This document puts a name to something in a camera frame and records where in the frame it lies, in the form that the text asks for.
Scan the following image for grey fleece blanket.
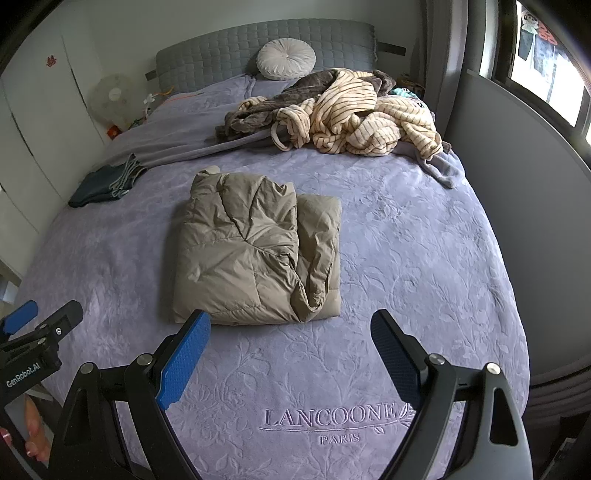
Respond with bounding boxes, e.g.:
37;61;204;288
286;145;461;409
99;115;465;190

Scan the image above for window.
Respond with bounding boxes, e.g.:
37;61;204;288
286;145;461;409
480;0;591;158

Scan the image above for brown fleece garment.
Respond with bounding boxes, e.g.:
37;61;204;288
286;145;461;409
215;69;398;144

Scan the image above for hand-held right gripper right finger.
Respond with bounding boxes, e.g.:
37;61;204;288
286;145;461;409
370;309;536;480

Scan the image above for person's left hand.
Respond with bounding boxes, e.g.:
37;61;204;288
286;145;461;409
0;397;51;464

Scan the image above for white electric fan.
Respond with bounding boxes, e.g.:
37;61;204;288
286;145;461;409
89;74;136;130

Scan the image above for cream striped robe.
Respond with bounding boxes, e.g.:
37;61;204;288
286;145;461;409
238;68;444;160

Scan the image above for beige puffer jacket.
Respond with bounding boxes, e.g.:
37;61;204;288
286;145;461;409
161;165;343;326

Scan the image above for grey padded headboard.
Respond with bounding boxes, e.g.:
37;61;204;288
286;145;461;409
156;21;377;93

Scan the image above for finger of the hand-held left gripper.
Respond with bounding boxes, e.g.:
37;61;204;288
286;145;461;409
0;301;84;365
0;300;38;335

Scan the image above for round white cushion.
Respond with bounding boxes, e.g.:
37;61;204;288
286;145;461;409
256;38;317;80

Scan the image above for lilac embossed bed blanket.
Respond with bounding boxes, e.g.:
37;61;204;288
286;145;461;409
14;74;529;480

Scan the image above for folded dark green jeans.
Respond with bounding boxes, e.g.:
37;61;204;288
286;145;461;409
68;154;148;208

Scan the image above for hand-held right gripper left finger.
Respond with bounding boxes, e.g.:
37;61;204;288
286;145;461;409
46;309;212;480

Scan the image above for orange cable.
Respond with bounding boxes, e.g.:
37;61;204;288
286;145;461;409
159;90;204;104

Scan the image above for white wardrobe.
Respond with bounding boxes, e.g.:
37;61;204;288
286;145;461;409
0;14;112;278

